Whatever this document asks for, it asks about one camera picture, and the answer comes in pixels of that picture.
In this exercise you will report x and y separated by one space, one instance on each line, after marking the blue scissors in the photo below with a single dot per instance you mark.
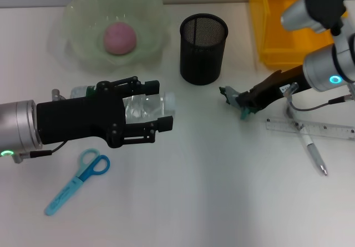
88 169

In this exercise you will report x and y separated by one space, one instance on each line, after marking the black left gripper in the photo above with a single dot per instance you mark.
77 116

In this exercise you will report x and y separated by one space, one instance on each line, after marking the black mesh pen holder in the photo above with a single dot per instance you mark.
201 61

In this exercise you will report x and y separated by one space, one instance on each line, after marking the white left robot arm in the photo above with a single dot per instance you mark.
16 125

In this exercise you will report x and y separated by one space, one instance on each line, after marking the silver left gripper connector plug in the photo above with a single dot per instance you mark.
56 94

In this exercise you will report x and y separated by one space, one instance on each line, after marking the transparent plastic ruler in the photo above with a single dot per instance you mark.
327 127

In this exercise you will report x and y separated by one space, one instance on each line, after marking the translucent green plastic fruit bowl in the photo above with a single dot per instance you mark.
83 36

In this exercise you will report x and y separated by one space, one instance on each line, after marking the green plastic wrapper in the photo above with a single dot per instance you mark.
230 93

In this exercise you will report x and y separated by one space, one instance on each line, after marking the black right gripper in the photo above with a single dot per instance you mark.
280 88

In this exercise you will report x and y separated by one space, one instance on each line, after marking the yellow plastic bin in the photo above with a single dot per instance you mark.
271 36

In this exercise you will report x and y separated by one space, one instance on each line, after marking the pink toy peach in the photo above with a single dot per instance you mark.
119 39

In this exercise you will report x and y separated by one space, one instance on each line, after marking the clear green-label water bottle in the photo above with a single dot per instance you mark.
144 106

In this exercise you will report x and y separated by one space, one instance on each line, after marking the white grey pen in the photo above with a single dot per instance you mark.
313 152

